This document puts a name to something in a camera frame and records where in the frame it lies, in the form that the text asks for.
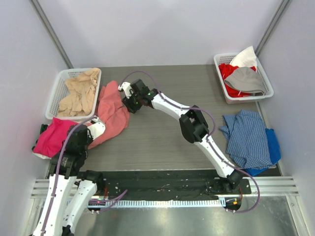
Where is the salmon pink t shirt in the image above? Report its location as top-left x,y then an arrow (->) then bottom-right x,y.
88,81 -> 130,149

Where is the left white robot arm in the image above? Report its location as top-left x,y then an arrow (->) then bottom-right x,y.
32,121 -> 106,236

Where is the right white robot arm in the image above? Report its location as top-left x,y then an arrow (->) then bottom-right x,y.
118,79 -> 242,194

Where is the magenta t shirt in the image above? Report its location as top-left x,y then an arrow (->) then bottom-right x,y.
32,118 -> 78,158

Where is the cream white garment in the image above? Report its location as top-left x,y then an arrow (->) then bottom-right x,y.
33,152 -> 51,160

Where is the left white plastic basket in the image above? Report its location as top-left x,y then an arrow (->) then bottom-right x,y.
45,68 -> 101,121

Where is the white plastic basket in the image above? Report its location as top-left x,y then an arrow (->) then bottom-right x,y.
45,68 -> 101,121
214,52 -> 274,104

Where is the beige t shirt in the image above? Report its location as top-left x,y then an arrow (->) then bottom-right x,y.
57,68 -> 100,117

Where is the right white plastic basket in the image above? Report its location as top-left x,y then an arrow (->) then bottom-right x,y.
214,52 -> 274,104

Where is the red garment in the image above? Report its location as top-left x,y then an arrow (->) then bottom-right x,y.
219,63 -> 245,98

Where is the grey bucket hat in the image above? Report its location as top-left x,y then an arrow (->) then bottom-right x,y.
224,67 -> 266,96

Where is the blue checkered shirt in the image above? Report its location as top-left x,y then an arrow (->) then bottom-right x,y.
220,110 -> 273,170

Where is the bright blue garment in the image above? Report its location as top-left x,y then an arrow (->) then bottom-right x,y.
246,128 -> 281,176

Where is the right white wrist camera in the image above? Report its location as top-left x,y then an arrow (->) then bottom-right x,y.
118,82 -> 134,99

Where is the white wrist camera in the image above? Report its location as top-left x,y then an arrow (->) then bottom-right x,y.
88,116 -> 106,140
118,82 -> 134,99

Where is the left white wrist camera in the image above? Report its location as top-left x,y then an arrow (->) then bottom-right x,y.
88,116 -> 106,140

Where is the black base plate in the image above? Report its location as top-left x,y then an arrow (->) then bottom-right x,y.
97,170 -> 252,201

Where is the white slotted cable duct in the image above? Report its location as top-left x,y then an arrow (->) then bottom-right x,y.
112,198 -> 226,208

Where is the left corner aluminium post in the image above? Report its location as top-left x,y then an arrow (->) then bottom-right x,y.
29,0 -> 74,69

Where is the corner aluminium post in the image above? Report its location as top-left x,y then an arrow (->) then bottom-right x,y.
255,0 -> 292,57
29,0 -> 74,69

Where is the aluminium frame rail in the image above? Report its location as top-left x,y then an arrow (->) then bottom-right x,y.
31,176 -> 300,199

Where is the right corner aluminium post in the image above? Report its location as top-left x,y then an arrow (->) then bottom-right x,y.
255,0 -> 292,57

